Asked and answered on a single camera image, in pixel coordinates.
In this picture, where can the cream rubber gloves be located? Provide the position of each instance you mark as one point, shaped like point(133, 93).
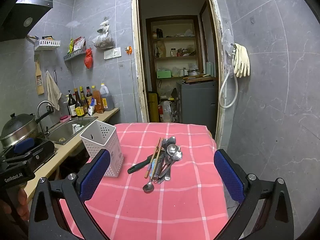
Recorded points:
point(242, 60)

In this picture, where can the metal wall shelf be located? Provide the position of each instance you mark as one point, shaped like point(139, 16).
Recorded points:
point(74, 54)

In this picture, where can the white cup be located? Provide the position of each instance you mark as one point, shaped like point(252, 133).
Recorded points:
point(77, 128)

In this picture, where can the hanging clear plastic bag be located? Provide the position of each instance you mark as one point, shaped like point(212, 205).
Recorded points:
point(228, 55)

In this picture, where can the white wall basket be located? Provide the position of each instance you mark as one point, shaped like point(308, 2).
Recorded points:
point(47, 44)

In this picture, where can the yellow label sauce bottle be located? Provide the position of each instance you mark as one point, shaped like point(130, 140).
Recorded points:
point(79, 107)

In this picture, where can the green box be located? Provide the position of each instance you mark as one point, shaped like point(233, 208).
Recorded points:
point(163, 74)

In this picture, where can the colourful snack packets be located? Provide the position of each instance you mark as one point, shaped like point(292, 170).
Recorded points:
point(76, 43)

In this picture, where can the wooden shelf unit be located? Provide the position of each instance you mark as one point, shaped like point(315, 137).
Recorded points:
point(175, 55)

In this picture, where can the white door frame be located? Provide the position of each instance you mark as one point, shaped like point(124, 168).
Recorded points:
point(135, 55)

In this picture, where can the pale green container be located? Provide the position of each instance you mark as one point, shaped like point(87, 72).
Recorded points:
point(210, 69)

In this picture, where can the pile of metal spoons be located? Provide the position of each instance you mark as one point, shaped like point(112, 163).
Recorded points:
point(171, 151)

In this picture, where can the white perforated utensil holder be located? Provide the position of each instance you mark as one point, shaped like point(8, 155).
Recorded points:
point(100, 140)

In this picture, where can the chrome faucet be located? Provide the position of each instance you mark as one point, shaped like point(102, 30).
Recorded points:
point(42, 104)

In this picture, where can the grey cabinet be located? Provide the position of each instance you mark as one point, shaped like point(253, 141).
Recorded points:
point(197, 102)

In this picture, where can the wok with metal lid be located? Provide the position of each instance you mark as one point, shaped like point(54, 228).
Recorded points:
point(17, 130)

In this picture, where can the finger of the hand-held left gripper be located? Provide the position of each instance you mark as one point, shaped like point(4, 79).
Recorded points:
point(23, 145)
point(27, 156)

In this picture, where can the red plastic bag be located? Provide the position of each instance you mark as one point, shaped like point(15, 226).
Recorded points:
point(88, 58)

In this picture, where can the beige kitchen counter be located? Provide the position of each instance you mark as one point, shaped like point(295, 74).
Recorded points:
point(75, 147)

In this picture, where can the yellow canister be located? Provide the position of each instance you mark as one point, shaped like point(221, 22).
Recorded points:
point(153, 107)

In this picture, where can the small metal pot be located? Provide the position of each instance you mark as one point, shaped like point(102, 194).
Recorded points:
point(193, 73)

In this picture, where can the clear plastic jug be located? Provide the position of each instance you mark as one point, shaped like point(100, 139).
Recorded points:
point(165, 111)

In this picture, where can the pink sponge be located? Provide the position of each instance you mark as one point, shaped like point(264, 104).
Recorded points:
point(65, 118)

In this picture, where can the hanging clear bag dried goods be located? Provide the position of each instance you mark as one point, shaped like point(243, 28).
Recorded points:
point(103, 41)

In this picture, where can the orange sauce bottle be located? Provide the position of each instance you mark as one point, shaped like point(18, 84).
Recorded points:
point(98, 102)

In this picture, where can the small white blue packet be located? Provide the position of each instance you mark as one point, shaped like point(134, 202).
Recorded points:
point(91, 108)

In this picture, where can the wooden chopstick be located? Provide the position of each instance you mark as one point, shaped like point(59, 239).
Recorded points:
point(157, 156)
point(152, 158)

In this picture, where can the beige hanging towel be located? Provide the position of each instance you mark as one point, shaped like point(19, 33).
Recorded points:
point(53, 92)

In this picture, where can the wooden boards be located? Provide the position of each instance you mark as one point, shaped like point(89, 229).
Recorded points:
point(198, 78)

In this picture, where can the dark pump bottle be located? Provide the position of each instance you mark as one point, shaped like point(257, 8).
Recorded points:
point(71, 106)

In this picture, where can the wooden grater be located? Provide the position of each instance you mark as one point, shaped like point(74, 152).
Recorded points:
point(39, 80)

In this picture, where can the red checked tablecloth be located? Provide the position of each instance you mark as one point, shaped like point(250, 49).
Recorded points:
point(175, 205)

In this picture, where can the black range hood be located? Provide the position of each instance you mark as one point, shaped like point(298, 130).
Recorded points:
point(22, 12)

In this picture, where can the orange plug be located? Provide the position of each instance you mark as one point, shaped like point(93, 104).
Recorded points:
point(128, 50)

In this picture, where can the black gas stove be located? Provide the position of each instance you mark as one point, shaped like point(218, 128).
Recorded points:
point(48, 151)

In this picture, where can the dark sauce bottle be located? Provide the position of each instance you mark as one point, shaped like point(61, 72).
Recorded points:
point(83, 98)
point(89, 96)

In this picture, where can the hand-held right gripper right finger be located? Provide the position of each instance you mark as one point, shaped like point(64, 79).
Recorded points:
point(228, 175)

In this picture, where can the large dark oil jug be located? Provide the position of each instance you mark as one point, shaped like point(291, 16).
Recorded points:
point(106, 97)

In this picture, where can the white wall socket panel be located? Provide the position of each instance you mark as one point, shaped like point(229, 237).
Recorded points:
point(112, 53)

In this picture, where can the person's left hand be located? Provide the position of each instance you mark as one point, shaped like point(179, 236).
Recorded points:
point(23, 202)

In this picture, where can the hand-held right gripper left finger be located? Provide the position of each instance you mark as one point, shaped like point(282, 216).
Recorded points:
point(96, 175)

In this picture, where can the steel sink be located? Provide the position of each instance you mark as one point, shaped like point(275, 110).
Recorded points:
point(67, 130)

